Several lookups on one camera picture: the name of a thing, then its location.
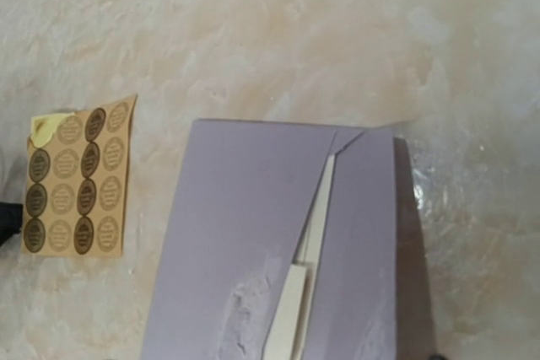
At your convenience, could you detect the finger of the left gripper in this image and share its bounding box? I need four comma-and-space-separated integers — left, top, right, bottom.
0, 202, 22, 245

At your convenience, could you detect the brown sticker sheet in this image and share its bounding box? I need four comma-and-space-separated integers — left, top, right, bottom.
21, 96, 137, 258

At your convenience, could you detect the grey envelope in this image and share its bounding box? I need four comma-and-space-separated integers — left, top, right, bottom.
142, 120, 437, 359

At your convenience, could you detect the beige letter sheet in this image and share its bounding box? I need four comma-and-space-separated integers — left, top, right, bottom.
262, 263, 313, 360

